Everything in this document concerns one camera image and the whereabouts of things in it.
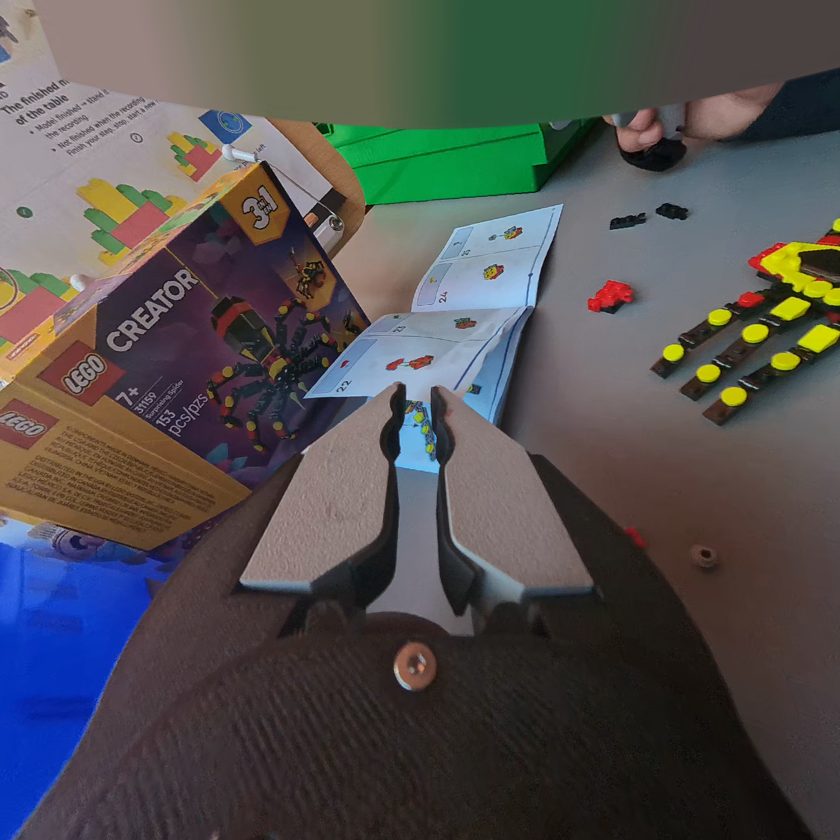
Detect printed instruction sheet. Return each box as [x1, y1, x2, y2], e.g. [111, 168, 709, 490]
[0, 0, 329, 385]

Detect lego spider legs assembly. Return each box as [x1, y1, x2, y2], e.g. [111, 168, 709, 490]
[650, 220, 840, 427]

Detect purple yellow lego box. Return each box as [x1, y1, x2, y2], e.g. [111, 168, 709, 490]
[0, 161, 372, 552]

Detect wooden clipboard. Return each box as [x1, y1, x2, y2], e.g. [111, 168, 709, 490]
[262, 117, 367, 263]

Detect metal clipboard clip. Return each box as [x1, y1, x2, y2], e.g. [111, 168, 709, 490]
[222, 146, 349, 245]

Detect green plastic bin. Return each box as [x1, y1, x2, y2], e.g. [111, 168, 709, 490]
[314, 121, 599, 206]

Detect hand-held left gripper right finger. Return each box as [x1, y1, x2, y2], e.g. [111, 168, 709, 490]
[430, 384, 595, 616]

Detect lego instruction booklet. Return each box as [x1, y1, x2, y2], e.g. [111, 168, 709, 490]
[303, 205, 564, 475]

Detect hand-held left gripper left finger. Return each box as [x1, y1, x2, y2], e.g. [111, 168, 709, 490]
[239, 382, 403, 611]

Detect person's right hand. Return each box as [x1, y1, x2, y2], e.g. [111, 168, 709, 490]
[616, 82, 785, 153]

